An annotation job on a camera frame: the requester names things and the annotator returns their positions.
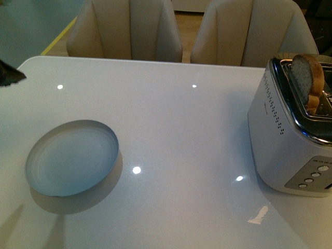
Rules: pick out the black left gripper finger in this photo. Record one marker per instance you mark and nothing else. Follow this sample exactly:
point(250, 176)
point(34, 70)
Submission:
point(10, 75)

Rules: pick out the white round plate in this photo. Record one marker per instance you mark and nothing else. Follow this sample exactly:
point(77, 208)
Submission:
point(72, 158)

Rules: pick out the slice of brown bread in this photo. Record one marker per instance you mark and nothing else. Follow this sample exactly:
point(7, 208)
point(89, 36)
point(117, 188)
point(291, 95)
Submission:
point(309, 77)

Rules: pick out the beige chair on left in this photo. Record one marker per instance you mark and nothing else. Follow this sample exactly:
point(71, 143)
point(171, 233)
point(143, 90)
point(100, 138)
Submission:
point(131, 30)

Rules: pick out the beige chair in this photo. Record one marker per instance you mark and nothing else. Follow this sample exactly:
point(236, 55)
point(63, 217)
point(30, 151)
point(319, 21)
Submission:
point(250, 33)
point(131, 30)

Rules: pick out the beige chair on right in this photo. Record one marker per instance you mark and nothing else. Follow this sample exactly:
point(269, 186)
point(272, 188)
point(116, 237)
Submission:
point(250, 33)

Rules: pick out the white toaster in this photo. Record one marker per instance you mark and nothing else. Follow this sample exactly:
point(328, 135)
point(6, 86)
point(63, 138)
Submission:
point(291, 147)

